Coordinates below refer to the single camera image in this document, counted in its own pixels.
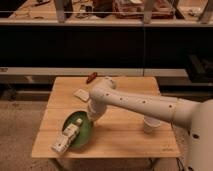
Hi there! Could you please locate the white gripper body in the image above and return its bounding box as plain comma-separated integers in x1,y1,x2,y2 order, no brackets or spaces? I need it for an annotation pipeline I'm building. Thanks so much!
87,108,104,122

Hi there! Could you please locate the green ceramic bowl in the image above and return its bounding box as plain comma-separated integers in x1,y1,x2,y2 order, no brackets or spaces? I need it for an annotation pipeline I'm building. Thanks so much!
62,111,93,150

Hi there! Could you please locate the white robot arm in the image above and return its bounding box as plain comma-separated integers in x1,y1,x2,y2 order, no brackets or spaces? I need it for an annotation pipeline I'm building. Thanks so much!
87,77,213,171

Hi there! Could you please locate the beige sponge block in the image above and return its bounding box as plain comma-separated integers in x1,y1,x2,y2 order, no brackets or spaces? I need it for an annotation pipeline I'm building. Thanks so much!
74,89,89,102

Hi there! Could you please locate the wooden table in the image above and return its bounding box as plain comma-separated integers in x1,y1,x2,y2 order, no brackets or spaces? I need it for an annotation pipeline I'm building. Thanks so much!
31,76,181,171

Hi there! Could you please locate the red brown sausage toy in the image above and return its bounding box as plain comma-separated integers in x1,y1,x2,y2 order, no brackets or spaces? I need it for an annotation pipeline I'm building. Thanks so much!
86,72,98,84

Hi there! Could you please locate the white cylindrical bottle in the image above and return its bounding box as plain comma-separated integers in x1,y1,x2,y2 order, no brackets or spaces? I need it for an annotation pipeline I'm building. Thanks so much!
51,118,83,155

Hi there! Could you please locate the white paper cup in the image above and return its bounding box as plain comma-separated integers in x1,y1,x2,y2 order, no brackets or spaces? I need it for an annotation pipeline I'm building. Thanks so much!
143,116,161,133

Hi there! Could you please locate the wooden shelf with clutter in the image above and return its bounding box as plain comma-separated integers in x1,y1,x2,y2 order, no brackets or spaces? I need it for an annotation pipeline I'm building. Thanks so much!
0,0,213,27

